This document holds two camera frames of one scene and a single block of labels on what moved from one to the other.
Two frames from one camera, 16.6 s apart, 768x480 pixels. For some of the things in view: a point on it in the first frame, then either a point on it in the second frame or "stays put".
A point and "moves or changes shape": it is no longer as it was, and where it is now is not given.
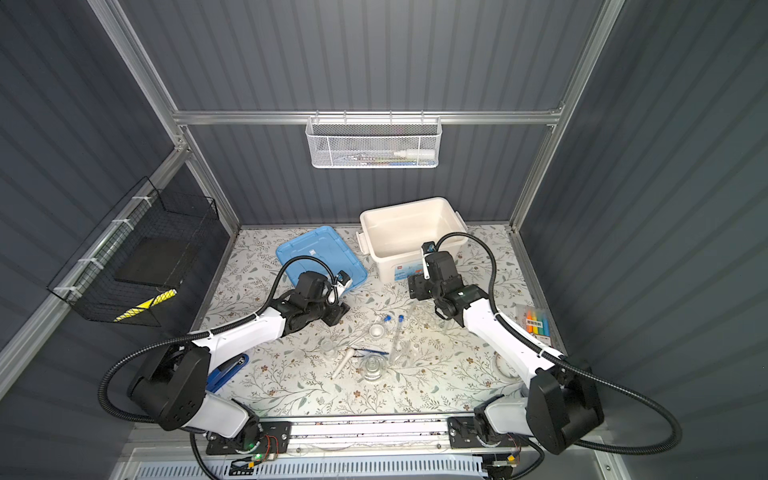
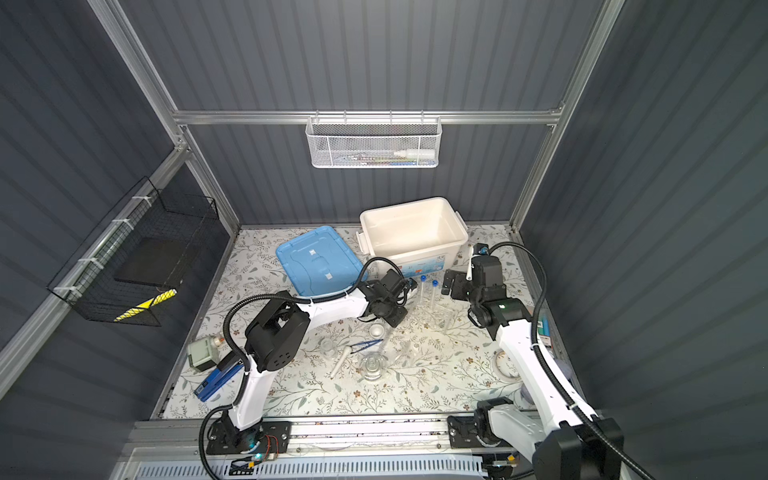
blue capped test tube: x=344 y=282 moves or changes shape
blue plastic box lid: x=325 y=244 stays put
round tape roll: x=503 y=369 stays put
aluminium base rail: x=571 y=437 stays put
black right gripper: x=417 y=286 -> x=460 y=280
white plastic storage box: x=393 y=236 stays put
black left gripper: x=337 y=314 -> x=395 y=321
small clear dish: x=372 y=367 stays put
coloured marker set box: x=535 y=321 stays put
